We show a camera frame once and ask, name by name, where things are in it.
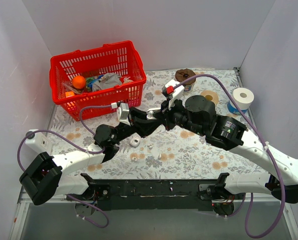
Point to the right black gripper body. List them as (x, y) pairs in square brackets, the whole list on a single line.
[(168, 116)]

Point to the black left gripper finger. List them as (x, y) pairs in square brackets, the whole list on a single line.
[(135, 113), (145, 128)]

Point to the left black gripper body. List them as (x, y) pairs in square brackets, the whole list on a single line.
[(130, 120)]

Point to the white oval earbud charging case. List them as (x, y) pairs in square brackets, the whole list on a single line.
[(150, 113)]

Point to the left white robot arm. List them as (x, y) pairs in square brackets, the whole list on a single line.
[(51, 175)]

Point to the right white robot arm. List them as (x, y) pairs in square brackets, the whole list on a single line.
[(281, 171)]

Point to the white square case with screen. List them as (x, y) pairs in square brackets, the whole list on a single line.
[(135, 141)]

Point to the beige toilet paper roll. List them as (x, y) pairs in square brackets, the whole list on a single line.
[(210, 96)]

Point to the floral patterned table mat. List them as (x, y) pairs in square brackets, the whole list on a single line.
[(184, 154)]

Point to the brown topped paper roll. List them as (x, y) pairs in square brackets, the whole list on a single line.
[(183, 74)]

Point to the grey crumpled snack bag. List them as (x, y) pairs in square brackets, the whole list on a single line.
[(105, 81)]

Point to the red plastic shopping basket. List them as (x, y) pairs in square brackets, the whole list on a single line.
[(120, 58)]

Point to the white toilet roll blue wrap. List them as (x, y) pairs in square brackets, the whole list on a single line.
[(243, 98)]

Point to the small orange box in basket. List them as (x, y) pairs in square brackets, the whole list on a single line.
[(69, 94)]

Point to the orange fruit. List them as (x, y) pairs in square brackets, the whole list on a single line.
[(79, 82)]

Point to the white box with grey knob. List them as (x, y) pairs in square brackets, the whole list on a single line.
[(39, 143)]

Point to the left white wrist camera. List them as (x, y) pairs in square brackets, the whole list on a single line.
[(122, 110)]

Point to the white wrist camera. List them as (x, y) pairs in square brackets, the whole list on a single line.
[(173, 91), (122, 110)]

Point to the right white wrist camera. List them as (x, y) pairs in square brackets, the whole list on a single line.
[(173, 91)]

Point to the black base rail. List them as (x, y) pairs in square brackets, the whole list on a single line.
[(151, 194)]

